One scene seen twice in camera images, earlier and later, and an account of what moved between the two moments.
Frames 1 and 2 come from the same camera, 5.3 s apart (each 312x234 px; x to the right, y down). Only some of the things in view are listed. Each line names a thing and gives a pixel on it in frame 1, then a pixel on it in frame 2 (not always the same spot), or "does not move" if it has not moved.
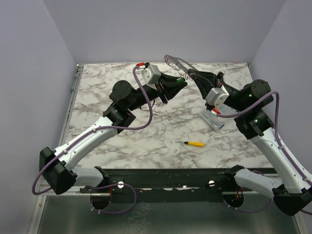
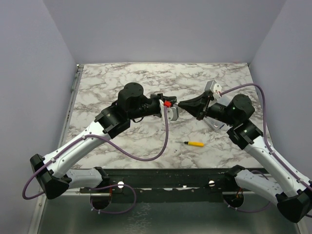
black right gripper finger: x=203 y=85 to x=194 y=107
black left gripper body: x=162 y=81 to x=152 y=106
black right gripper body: x=218 y=81 to x=202 y=108
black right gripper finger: x=210 y=76 to x=194 y=104
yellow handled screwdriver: x=199 y=144 does not move
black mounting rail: x=163 y=184 does not move
